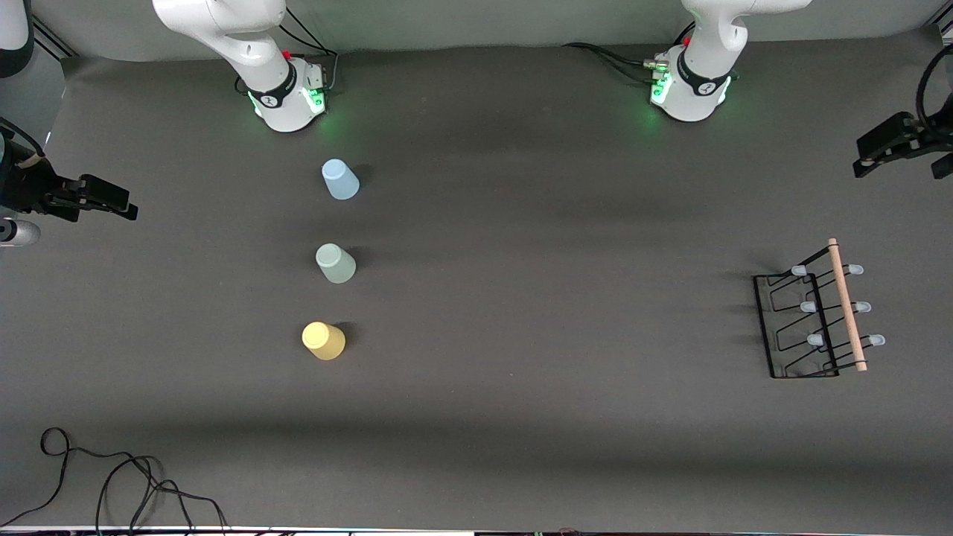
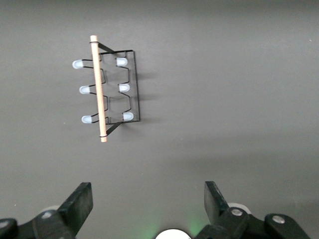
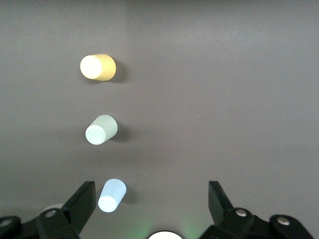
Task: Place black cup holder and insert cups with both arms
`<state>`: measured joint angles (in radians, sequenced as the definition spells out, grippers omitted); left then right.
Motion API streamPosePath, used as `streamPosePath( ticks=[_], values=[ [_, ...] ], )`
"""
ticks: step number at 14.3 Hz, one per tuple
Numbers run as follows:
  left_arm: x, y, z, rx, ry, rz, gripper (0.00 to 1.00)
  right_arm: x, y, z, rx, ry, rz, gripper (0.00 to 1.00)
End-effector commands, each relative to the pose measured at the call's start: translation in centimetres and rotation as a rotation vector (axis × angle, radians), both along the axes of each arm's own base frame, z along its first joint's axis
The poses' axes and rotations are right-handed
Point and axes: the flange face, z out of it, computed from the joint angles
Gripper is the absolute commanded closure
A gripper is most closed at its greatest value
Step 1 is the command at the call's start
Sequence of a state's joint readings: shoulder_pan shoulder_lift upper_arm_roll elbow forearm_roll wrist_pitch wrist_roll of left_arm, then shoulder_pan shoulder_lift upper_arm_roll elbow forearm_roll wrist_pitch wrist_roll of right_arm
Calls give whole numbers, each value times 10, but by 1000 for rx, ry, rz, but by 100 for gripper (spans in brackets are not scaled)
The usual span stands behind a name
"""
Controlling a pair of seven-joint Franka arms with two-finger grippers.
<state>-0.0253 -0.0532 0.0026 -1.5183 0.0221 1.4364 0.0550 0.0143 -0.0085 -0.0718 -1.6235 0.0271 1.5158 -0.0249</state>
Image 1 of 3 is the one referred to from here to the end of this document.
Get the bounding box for dark grey table mat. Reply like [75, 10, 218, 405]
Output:
[0, 33, 953, 531]

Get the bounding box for black right arm base cables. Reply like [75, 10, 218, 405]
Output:
[235, 6, 340, 96]

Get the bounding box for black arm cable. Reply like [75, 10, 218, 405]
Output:
[0, 115, 45, 161]
[916, 45, 953, 150]

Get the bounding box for grey metal rail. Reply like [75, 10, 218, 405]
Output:
[30, 19, 77, 60]

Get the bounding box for pale green plastic cup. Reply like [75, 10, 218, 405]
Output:
[316, 243, 357, 284]

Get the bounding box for black wire cup holder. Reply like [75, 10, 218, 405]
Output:
[753, 238, 886, 380]

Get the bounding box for loose black cable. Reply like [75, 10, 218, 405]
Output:
[0, 427, 228, 533]

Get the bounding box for black arm base cables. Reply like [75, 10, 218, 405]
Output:
[235, 6, 340, 96]
[562, 22, 697, 86]

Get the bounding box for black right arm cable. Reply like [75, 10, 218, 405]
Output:
[0, 115, 45, 161]

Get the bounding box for yellow plastic cup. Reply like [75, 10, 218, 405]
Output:
[302, 322, 346, 361]

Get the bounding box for light blue plastic cup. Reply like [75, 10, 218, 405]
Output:
[322, 159, 360, 201]

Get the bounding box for black left arm base cables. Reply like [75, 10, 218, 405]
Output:
[562, 22, 697, 86]

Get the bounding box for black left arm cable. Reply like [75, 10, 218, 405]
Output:
[916, 45, 953, 150]

